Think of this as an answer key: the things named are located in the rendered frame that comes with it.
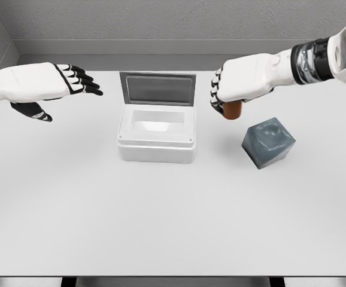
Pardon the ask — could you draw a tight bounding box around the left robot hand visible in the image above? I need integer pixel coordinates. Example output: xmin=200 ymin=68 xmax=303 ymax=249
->
xmin=0 ymin=62 xmax=104 ymax=123

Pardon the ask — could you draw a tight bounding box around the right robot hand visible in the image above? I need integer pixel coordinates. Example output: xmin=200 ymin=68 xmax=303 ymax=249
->
xmin=210 ymin=53 xmax=277 ymax=117

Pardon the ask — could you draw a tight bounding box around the brown cylindrical cup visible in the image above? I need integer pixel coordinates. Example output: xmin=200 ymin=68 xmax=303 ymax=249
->
xmin=222 ymin=100 xmax=243 ymax=121

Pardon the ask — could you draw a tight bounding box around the dark grey cube holder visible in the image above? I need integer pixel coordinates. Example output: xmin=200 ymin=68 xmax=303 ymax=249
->
xmin=241 ymin=117 xmax=296 ymax=170

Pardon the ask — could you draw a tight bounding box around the grey framed box lid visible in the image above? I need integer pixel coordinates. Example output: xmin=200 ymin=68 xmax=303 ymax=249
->
xmin=119 ymin=71 xmax=197 ymax=108

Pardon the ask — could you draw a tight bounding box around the white box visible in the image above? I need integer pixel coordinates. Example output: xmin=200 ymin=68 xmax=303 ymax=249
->
xmin=116 ymin=103 xmax=198 ymax=164

